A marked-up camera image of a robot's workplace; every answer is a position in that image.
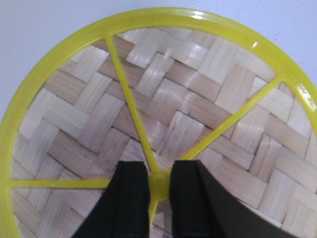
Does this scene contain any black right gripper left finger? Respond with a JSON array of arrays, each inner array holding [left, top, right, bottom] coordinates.
[[73, 161, 150, 238]]

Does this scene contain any bamboo steamer lid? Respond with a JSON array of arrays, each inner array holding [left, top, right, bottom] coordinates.
[[0, 8, 317, 238]]

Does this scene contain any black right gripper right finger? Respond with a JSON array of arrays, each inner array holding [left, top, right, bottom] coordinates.
[[169, 160, 292, 238]]

